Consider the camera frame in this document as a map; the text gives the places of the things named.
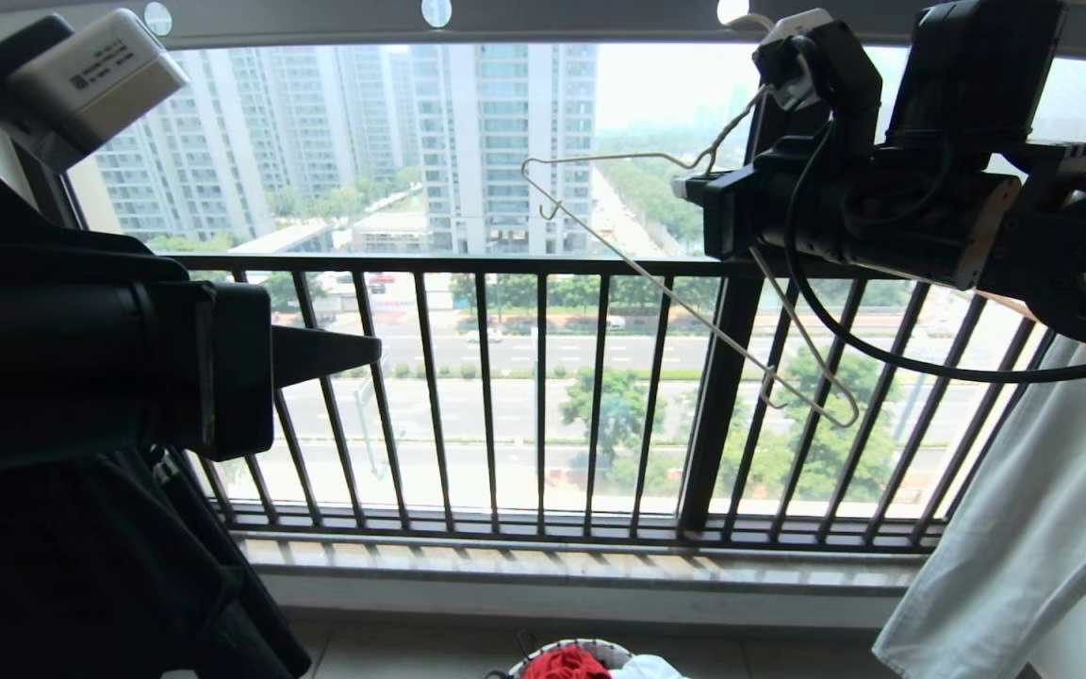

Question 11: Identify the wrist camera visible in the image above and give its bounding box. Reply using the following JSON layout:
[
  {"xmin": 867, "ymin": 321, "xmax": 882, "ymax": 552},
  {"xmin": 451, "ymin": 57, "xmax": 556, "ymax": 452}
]
[
  {"xmin": 0, "ymin": 8, "xmax": 191, "ymax": 284},
  {"xmin": 752, "ymin": 8, "xmax": 884, "ymax": 161}
]

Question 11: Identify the high-rise apartment building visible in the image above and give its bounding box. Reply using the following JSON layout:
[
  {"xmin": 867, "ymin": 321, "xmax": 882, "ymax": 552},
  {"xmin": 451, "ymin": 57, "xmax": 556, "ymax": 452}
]
[
  {"xmin": 93, "ymin": 45, "xmax": 414, "ymax": 244},
  {"xmin": 414, "ymin": 42, "xmax": 599, "ymax": 257}
]

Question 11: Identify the black cable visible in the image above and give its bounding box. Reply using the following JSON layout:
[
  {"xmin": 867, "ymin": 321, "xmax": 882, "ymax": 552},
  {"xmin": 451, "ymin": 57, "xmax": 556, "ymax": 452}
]
[{"xmin": 782, "ymin": 121, "xmax": 1086, "ymax": 385}]

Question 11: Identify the black hanging garment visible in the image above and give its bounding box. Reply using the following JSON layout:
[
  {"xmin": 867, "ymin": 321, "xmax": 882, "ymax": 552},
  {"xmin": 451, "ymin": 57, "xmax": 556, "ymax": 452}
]
[{"xmin": 0, "ymin": 443, "xmax": 314, "ymax": 679}]

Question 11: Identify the white crumpled garment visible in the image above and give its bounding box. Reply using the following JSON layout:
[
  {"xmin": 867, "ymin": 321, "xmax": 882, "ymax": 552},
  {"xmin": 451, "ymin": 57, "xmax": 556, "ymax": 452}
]
[{"xmin": 609, "ymin": 654, "xmax": 687, "ymax": 679}]

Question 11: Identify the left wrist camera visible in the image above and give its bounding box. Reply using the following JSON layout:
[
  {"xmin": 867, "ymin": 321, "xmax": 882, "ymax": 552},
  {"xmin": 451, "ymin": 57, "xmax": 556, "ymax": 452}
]
[{"xmin": 0, "ymin": 8, "xmax": 191, "ymax": 284}]

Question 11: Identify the red garment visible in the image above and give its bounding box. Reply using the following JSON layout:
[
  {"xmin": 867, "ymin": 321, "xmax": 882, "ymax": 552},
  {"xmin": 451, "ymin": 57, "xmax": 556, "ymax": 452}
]
[{"xmin": 521, "ymin": 646, "xmax": 613, "ymax": 679}]

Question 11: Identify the black metal balcony railing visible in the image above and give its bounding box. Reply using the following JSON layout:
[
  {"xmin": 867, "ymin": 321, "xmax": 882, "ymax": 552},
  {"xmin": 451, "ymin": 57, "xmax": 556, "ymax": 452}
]
[{"xmin": 164, "ymin": 251, "xmax": 1064, "ymax": 555}]

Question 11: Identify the laundry basket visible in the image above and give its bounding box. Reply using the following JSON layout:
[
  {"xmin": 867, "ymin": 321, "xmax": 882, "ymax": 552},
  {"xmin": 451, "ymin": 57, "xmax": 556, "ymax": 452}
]
[{"xmin": 486, "ymin": 638, "xmax": 640, "ymax": 679}]

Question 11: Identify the metal wire hanger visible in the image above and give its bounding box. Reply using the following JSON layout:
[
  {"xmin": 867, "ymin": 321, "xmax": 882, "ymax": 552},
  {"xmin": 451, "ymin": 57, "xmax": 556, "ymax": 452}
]
[{"xmin": 520, "ymin": 85, "xmax": 861, "ymax": 430}]

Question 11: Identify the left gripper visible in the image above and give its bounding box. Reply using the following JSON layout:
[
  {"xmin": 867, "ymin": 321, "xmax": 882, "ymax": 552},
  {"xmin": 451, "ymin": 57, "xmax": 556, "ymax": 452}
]
[{"xmin": 0, "ymin": 279, "xmax": 383, "ymax": 480}]

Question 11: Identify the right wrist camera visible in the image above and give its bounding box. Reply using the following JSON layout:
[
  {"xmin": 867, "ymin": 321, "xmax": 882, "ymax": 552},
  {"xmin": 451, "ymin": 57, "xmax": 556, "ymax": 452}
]
[{"xmin": 752, "ymin": 8, "xmax": 884, "ymax": 161}]

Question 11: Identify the white hanging garment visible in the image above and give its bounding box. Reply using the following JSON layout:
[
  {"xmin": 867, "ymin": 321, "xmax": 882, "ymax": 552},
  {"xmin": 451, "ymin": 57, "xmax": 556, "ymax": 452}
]
[{"xmin": 872, "ymin": 335, "xmax": 1086, "ymax": 679}]

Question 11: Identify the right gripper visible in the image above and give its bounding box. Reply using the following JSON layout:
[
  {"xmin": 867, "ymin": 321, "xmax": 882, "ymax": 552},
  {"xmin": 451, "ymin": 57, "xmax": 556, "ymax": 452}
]
[{"xmin": 672, "ymin": 141, "xmax": 1022, "ymax": 290}]

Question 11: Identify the wooden hanger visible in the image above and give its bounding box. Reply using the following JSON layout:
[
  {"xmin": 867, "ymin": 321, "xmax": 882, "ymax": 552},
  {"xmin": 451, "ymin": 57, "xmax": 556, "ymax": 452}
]
[{"xmin": 981, "ymin": 290, "xmax": 1086, "ymax": 367}]

